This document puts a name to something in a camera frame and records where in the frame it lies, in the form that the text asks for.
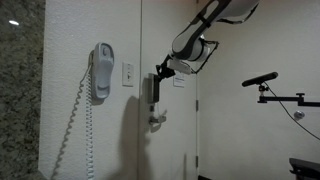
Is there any black stereo camera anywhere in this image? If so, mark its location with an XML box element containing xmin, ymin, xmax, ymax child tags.
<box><xmin>241</xmin><ymin>71</ymin><xmax>279</xmax><ymax>88</ymax></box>

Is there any white wall phone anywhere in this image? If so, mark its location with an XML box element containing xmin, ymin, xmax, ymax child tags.
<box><xmin>90</xmin><ymin>42</ymin><xmax>115</xmax><ymax>102</ymax></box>

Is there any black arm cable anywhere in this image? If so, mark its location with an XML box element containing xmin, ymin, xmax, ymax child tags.
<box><xmin>191</xmin><ymin>2</ymin><xmax>260</xmax><ymax>75</ymax></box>

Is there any black camera cable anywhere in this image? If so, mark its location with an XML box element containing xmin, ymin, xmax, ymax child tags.
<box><xmin>264</xmin><ymin>84</ymin><xmax>320</xmax><ymax>141</ymax></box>

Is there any white door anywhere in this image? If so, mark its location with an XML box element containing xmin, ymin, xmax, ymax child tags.
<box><xmin>141</xmin><ymin>0</ymin><xmax>198</xmax><ymax>180</ymax></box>

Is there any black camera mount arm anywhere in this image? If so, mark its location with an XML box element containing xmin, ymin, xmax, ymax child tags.
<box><xmin>257</xmin><ymin>83</ymin><xmax>320</xmax><ymax>108</ymax></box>

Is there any white light switch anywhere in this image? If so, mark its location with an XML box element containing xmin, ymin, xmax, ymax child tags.
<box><xmin>121</xmin><ymin>61</ymin><xmax>135</xmax><ymax>88</ymax></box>

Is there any black digital door lock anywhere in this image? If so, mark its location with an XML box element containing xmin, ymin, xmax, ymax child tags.
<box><xmin>148</xmin><ymin>73</ymin><xmax>161</xmax><ymax>104</ymax></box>

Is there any silver lever door handle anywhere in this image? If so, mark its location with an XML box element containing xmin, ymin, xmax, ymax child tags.
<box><xmin>148</xmin><ymin>110</ymin><xmax>168</xmax><ymax>126</ymax></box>

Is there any white coiled phone cord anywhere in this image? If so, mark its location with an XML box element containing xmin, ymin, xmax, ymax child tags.
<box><xmin>49</xmin><ymin>49</ymin><xmax>97</xmax><ymax>180</ymax></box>

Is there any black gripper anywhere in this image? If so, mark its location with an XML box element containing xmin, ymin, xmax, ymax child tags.
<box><xmin>155</xmin><ymin>54</ymin><xmax>177</xmax><ymax>81</ymax></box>

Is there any round silver wall knob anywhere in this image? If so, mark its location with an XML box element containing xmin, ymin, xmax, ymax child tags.
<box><xmin>293</xmin><ymin>110</ymin><xmax>306</xmax><ymax>120</ymax></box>

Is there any white paper door label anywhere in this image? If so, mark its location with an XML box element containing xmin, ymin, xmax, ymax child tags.
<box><xmin>172</xmin><ymin>70</ymin><xmax>186</xmax><ymax>89</ymax></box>

